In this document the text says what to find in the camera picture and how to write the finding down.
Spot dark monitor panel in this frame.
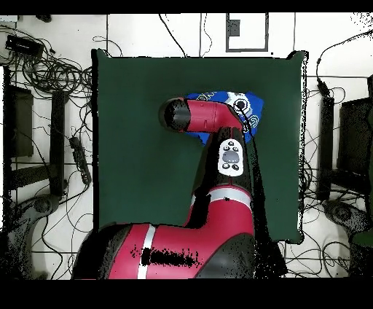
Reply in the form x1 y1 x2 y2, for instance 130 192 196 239
2 66 34 158
337 97 373 176

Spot black stand beam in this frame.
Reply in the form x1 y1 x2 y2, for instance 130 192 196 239
49 91 69 196
317 95 335 200

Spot dark green tablecloth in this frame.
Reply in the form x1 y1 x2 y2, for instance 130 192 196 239
90 49 309 244

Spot blue printed shirt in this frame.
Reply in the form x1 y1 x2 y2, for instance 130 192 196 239
185 90 265 146

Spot black cable tangle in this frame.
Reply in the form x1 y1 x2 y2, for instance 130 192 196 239
0 24 95 101

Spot black electronics box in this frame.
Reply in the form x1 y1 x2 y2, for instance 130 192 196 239
4 34 45 58

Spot grey chair base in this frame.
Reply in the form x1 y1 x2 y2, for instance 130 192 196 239
5 193 60 279
321 199 371 234

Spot black power strip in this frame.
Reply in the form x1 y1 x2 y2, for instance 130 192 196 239
68 136 93 185

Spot black cable with plug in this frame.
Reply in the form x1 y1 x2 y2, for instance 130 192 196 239
315 28 373 98

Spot grey rectangular frame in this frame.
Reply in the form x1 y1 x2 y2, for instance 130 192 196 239
225 12 270 52

